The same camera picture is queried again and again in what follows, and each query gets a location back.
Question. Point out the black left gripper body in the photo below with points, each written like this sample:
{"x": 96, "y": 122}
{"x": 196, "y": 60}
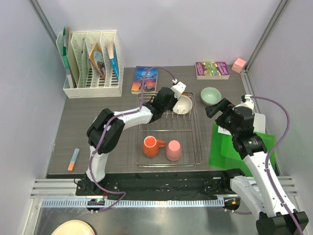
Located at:
{"x": 170, "y": 105}

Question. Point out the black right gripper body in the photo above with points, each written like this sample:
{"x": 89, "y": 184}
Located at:
{"x": 226, "y": 120}

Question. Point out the mint green bowl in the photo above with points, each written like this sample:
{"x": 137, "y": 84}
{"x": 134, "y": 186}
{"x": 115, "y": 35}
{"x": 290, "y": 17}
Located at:
{"x": 210, "y": 96}

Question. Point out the white orange bowl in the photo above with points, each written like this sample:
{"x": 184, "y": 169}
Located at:
{"x": 183, "y": 105}

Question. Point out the metal wire dish rack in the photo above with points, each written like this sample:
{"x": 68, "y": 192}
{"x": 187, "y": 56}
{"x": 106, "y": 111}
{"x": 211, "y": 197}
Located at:
{"x": 180, "y": 125}

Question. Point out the pink plastic cup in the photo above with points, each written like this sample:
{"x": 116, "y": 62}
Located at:
{"x": 174, "y": 150}

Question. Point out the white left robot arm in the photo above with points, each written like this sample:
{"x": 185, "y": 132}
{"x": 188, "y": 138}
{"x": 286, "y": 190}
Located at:
{"x": 105, "y": 131}

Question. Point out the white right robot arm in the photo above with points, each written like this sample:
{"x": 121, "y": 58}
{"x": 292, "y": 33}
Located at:
{"x": 274, "y": 212}

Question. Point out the white clipboard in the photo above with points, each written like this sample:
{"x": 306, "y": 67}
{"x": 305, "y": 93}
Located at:
{"x": 259, "y": 123}

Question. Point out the Jane Eyre book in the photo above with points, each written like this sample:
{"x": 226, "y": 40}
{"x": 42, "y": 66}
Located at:
{"x": 144, "y": 81}

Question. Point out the green plastic folder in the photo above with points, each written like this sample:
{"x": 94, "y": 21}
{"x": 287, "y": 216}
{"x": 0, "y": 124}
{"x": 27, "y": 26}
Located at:
{"x": 223, "y": 155}

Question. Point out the purple puzzle book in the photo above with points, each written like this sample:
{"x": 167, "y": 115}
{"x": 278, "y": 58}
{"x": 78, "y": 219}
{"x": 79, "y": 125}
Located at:
{"x": 211, "y": 71}

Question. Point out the orange mug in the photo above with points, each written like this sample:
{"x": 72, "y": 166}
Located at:
{"x": 151, "y": 146}

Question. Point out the pink cube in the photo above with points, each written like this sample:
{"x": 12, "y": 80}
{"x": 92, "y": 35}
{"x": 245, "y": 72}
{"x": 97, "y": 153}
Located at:
{"x": 238, "y": 65}

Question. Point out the blue spine book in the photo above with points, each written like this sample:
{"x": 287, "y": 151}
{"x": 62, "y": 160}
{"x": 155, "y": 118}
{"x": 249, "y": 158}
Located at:
{"x": 112, "y": 56}

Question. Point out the colourful children's book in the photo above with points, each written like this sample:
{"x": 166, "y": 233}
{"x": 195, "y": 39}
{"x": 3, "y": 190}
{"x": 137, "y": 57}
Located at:
{"x": 96, "y": 58}

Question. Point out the white file organizer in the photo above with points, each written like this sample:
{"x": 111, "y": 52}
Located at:
{"x": 90, "y": 84}

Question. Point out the teal folder in organizer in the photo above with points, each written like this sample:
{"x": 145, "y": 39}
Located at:
{"x": 65, "y": 58}

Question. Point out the orange blue highlighter marker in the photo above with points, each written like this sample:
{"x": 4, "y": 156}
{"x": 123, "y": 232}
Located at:
{"x": 73, "y": 159}

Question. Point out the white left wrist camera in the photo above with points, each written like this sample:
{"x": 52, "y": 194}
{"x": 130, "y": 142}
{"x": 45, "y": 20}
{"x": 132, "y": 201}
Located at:
{"x": 178, "y": 89}

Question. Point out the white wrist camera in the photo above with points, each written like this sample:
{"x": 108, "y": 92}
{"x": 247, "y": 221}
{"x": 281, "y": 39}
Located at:
{"x": 178, "y": 89}
{"x": 246, "y": 101}

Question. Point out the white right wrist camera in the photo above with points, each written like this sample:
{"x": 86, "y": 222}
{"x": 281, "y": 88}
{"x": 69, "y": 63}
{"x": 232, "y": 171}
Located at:
{"x": 246, "y": 101}

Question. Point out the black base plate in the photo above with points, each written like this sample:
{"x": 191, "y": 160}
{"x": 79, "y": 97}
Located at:
{"x": 168, "y": 185}

